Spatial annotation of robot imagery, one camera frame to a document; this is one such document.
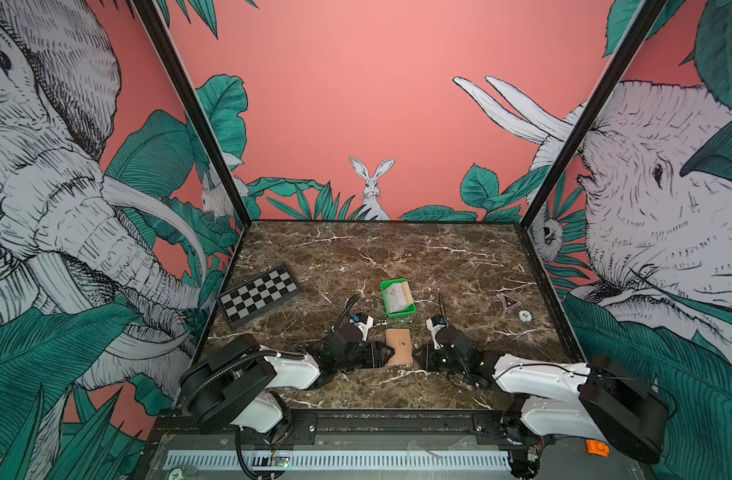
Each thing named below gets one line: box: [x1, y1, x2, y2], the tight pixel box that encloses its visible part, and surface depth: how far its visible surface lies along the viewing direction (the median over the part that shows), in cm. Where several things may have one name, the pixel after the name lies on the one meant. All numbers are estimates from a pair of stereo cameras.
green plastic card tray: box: [380, 278, 417, 318], surface depth 97 cm
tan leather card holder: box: [386, 328, 413, 365], surface depth 88 cm
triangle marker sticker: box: [501, 294, 521, 310], surface depth 100 cm
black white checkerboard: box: [217, 264, 303, 327], surface depth 97 cm
